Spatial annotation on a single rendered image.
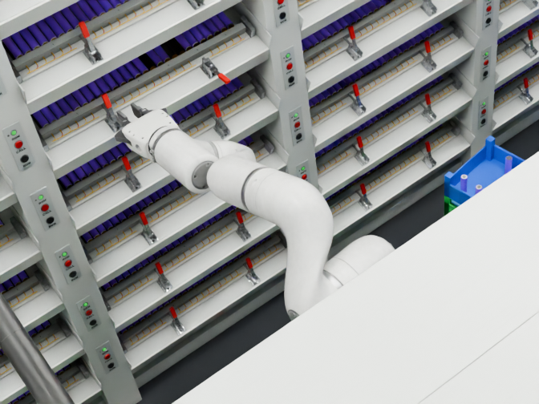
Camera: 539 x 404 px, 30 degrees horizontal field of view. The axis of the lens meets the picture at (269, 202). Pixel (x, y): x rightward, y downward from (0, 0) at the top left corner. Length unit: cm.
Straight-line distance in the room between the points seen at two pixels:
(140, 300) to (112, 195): 40
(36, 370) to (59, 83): 137
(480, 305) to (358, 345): 12
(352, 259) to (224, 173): 29
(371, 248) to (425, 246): 77
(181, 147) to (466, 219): 106
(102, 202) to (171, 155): 49
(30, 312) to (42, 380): 170
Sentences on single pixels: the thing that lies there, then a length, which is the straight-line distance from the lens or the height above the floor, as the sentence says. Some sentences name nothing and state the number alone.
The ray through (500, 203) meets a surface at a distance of 102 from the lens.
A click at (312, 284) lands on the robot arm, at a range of 168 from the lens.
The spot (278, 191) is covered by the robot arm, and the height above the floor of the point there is 124.
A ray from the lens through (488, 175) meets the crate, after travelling 288.
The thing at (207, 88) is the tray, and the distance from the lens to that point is 241.
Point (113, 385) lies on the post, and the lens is 288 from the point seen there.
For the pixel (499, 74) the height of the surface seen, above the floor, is 36.
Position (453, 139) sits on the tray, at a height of 17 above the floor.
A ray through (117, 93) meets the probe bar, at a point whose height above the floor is 100.
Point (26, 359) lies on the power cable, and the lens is 87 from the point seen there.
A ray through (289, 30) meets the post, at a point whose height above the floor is 97.
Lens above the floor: 247
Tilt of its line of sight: 47 degrees down
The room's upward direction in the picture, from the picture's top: 10 degrees counter-clockwise
